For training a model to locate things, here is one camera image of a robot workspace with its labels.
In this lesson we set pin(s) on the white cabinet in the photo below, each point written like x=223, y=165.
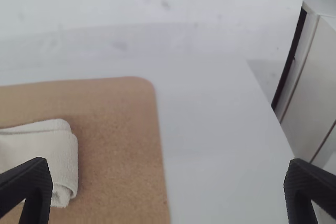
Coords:
x=309, y=90

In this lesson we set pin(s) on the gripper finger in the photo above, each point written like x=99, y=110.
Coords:
x=309, y=182
x=29, y=182

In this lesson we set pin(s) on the pale towel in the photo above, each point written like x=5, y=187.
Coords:
x=47, y=142

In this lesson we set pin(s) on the cork mat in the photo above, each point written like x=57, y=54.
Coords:
x=118, y=142

